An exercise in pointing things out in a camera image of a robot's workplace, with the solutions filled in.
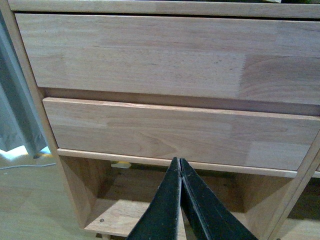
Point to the lower wooden drawer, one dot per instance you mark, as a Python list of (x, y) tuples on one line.
[(227, 137)]

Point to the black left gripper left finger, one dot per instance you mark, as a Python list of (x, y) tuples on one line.
[(161, 219)]

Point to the wooden drawer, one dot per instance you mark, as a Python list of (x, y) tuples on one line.
[(243, 59), (227, 137)]

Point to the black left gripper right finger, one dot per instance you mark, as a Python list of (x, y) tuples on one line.
[(208, 217)]

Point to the upper wooden drawer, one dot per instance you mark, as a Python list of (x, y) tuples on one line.
[(243, 59)]

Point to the grey curtain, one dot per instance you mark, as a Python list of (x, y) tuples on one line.
[(19, 121)]

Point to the wooden shelf cabinet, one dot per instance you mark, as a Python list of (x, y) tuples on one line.
[(109, 192)]

